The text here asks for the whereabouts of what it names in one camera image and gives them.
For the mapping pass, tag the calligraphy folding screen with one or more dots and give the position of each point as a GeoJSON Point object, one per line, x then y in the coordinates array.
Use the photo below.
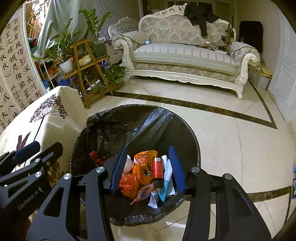
{"type": "Point", "coordinates": [20, 82]}

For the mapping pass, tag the black lined trash bin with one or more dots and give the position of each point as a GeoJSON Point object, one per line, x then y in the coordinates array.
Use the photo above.
{"type": "Point", "coordinates": [140, 128]}

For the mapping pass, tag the white crumpled tissue ball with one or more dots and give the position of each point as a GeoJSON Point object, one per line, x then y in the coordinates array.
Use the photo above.
{"type": "Point", "coordinates": [129, 165]}

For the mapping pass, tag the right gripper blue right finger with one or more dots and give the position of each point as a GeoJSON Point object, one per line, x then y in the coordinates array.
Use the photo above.
{"type": "Point", "coordinates": [181, 166]}

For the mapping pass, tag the floral patterned tablecloth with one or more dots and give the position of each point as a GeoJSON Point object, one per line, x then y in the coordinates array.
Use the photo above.
{"type": "Point", "coordinates": [58, 116]}

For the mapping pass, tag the orange snack wrapper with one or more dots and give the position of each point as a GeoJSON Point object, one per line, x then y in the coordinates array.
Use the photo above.
{"type": "Point", "coordinates": [143, 166]}

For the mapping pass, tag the ornate cream sofa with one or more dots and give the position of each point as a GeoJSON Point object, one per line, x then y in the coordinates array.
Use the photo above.
{"type": "Point", "coordinates": [168, 46]}

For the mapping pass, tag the white teal tube box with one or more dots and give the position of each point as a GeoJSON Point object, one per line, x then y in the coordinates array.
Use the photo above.
{"type": "Point", "coordinates": [167, 190]}

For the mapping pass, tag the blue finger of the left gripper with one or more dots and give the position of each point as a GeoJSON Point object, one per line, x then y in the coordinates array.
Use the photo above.
{"type": "Point", "coordinates": [26, 152]}

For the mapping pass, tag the red cylindrical bottle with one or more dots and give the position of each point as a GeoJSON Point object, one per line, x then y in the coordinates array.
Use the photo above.
{"type": "Point", "coordinates": [157, 172]}

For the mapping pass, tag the black clothing on sofa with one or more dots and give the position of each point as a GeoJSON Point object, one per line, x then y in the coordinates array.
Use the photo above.
{"type": "Point", "coordinates": [198, 15]}

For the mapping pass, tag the small green floor plant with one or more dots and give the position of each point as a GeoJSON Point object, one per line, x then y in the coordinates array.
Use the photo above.
{"type": "Point", "coordinates": [115, 74]}

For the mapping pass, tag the clear orange dotted wrapper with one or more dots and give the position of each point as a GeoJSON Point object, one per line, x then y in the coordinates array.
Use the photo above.
{"type": "Point", "coordinates": [143, 193]}

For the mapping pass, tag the tall plant dark pot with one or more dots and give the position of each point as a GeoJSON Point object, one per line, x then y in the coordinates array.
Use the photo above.
{"type": "Point", "coordinates": [94, 27]}

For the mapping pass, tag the grey hanging cloth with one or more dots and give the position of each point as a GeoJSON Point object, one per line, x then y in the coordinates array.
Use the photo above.
{"type": "Point", "coordinates": [59, 12]}

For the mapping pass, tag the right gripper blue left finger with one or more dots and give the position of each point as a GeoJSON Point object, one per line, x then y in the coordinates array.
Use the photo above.
{"type": "Point", "coordinates": [114, 167]}

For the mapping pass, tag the white metal shelf rack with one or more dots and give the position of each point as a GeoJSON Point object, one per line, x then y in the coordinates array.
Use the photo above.
{"type": "Point", "coordinates": [51, 74]}

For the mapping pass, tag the yellow bowl on stand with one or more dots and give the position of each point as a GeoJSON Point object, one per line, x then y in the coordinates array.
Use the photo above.
{"type": "Point", "coordinates": [85, 60]}

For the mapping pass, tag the wooden plant stand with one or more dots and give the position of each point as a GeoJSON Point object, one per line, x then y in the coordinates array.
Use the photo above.
{"type": "Point", "coordinates": [90, 79]}

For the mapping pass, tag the dark red ribbon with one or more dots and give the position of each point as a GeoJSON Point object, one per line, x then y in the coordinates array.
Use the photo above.
{"type": "Point", "coordinates": [94, 156]}

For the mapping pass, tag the potted plant white pot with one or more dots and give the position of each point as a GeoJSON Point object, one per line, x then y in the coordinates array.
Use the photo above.
{"type": "Point", "coordinates": [60, 51]}

